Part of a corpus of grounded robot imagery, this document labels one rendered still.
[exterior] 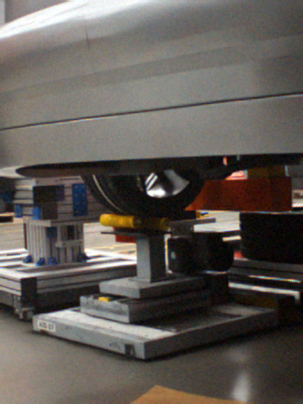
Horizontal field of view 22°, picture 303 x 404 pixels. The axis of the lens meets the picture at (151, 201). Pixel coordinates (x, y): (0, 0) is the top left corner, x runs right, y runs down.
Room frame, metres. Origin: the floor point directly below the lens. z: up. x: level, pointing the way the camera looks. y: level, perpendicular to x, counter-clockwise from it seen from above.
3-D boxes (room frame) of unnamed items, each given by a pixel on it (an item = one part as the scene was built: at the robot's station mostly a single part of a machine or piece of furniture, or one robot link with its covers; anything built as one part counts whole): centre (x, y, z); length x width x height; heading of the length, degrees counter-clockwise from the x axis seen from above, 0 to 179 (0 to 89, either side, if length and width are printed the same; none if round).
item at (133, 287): (3.60, 0.01, 0.32); 0.40 x 0.30 x 0.28; 130
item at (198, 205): (3.79, -0.44, 0.69); 0.52 x 0.17 x 0.35; 40
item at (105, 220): (3.58, 0.15, 0.51); 0.29 x 0.06 x 0.06; 40
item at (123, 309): (3.58, 0.04, 0.13); 0.50 x 0.36 x 0.10; 130
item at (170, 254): (3.71, -0.25, 0.26); 0.42 x 0.18 x 0.35; 40
